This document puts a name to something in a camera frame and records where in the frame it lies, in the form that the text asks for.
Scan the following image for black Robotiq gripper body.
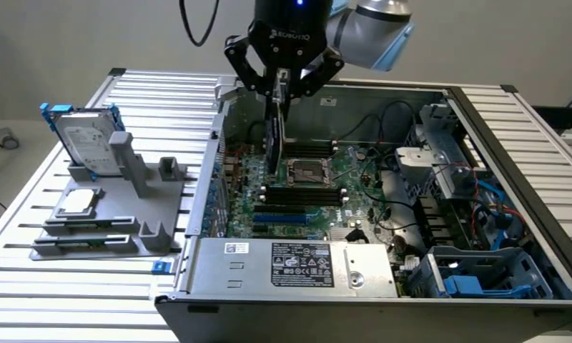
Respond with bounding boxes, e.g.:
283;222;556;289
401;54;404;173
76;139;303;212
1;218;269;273
247;0;333;71

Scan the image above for RAM memory stick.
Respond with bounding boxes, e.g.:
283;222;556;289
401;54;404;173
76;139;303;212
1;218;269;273
264;67;293;177

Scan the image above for four short black RAM slots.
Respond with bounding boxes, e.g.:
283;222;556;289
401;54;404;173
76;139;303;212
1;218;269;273
283;139;340;156

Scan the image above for CPU socket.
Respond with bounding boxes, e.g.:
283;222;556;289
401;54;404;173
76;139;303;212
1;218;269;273
285;156;339;189

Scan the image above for green motherboard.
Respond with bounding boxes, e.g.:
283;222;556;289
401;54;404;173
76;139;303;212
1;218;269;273
217;138;413;248

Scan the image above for silver metal drive cage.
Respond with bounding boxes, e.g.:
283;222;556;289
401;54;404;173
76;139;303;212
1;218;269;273
393;103;489;201

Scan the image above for four long black RAM slots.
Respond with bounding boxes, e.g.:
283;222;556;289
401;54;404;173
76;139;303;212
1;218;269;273
260;184;349;207

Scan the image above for black expansion slot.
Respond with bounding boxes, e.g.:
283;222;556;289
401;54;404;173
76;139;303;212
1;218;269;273
252;204;312;215

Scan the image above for hard disk in blue carrier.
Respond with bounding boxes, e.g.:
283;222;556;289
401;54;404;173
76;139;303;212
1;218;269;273
38;102;128;180

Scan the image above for blue expansion slot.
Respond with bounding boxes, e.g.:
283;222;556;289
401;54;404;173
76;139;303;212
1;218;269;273
252;213;307;224

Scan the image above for grey parts rack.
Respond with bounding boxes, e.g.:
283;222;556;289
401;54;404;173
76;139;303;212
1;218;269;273
29;131;192;262

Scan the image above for silver chipset heatsink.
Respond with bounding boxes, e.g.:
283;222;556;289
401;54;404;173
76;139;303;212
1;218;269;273
329;227;379;244

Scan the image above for silver CPU chip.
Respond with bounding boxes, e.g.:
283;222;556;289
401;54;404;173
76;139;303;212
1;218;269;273
58;189;102;216

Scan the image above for grey caster wheel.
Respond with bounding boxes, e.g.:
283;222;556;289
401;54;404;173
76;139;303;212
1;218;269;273
0;126;21;150

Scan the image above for silver power supply unit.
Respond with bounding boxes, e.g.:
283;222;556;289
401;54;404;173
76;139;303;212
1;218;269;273
184;238;403;299

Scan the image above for grey disk bay, blue latches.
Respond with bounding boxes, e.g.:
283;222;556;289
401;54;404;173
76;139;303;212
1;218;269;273
408;245;555;300

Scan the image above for open black PC case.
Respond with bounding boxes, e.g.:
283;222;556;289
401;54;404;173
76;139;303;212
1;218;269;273
153;79;572;343

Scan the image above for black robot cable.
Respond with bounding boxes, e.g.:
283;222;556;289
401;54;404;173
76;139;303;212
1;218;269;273
178;0;221;47

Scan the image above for long black wire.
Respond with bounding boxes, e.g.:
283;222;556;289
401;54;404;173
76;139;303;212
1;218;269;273
341;101;416;144

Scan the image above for black table bracket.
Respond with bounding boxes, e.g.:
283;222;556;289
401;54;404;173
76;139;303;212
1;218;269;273
532;104;572;137

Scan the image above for blue SATA wire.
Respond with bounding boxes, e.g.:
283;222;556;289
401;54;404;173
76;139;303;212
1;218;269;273
473;177;512;239

